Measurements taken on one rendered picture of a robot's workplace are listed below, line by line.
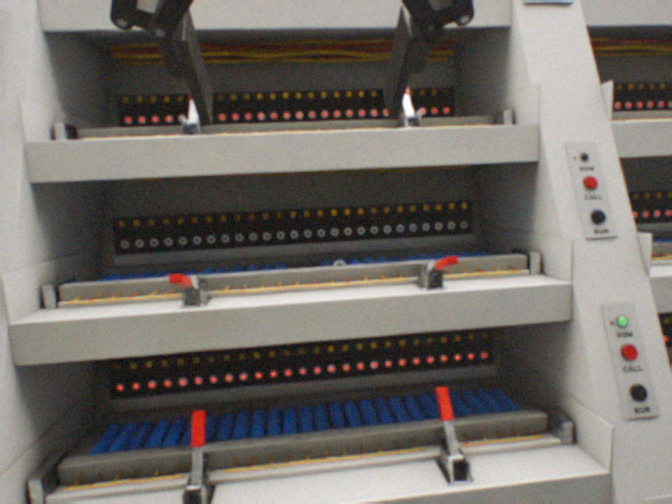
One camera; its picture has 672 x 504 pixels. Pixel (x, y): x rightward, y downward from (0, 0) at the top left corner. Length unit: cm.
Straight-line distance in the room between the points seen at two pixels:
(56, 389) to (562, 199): 65
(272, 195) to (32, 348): 38
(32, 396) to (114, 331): 13
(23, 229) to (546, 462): 62
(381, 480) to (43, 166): 51
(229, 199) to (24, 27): 32
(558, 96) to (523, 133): 7
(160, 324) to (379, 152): 31
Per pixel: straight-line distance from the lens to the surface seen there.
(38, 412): 60
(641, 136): 69
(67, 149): 57
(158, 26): 28
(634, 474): 59
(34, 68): 65
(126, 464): 56
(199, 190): 72
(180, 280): 42
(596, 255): 58
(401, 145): 53
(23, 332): 54
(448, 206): 68
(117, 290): 55
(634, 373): 58
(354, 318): 47
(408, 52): 29
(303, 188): 70
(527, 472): 54
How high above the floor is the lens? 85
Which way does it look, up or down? 13 degrees up
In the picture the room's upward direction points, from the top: 5 degrees counter-clockwise
